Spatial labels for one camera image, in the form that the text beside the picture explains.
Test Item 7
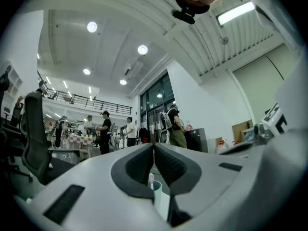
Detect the black framed glass door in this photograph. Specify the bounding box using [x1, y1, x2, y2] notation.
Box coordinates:
[140, 72, 177, 144]

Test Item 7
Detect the cardboard box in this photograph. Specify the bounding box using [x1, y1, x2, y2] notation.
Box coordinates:
[231, 118, 255, 143]

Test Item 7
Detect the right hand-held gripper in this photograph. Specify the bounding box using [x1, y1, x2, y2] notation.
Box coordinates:
[218, 102, 289, 157]

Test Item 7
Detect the person's white shirt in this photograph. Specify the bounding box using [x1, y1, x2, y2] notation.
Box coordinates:
[238, 0, 308, 231]

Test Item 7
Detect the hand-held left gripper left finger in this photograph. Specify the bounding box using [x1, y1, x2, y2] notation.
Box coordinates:
[14, 142, 169, 231]

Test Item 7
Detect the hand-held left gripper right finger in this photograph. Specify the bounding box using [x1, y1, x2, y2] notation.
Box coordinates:
[154, 142, 263, 231]

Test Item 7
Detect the plastic jug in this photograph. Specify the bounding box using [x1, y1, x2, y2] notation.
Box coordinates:
[215, 139, 230, 155]

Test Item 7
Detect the pale mint cup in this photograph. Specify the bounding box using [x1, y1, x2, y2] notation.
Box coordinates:
[152, 180, 171, 223]

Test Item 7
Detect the checkered cloth table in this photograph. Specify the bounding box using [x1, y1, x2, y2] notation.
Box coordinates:
[68, 134, 95, 159]

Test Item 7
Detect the pink toothbrush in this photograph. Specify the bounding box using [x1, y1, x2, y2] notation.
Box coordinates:
[147, 173, 155, 192]

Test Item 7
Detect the black cabinet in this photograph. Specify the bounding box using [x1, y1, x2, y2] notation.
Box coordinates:
[183, 127, 209, 154]

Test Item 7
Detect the ceiling air vent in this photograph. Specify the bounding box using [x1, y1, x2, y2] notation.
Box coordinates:
[123, 60, 144, 77]

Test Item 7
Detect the black head camera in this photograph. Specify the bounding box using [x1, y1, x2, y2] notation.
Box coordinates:
[170, 7, 196, 25]

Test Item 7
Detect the grey backpack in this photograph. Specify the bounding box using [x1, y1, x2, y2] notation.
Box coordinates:
[159, 111, 172, 132]

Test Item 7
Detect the black office chair with headrest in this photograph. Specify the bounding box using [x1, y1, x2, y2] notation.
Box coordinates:
[0, 70, 34, 183]

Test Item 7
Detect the black mesh office chair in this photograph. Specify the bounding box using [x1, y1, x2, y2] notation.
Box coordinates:
[20, 91, 80, 185]

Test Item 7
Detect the black mezzanine railing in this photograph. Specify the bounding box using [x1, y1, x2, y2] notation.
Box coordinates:
[37, 70, 133, 116]

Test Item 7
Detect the long ceiling light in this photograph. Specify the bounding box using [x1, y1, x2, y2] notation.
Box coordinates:
[216, 1, 256, 26]

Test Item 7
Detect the dark clothes rack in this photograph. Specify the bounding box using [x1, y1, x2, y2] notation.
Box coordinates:
[136, 126, 152, 144]

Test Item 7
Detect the white wall shelf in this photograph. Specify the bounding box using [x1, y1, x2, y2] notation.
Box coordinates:
[0, 61, 24, 106]

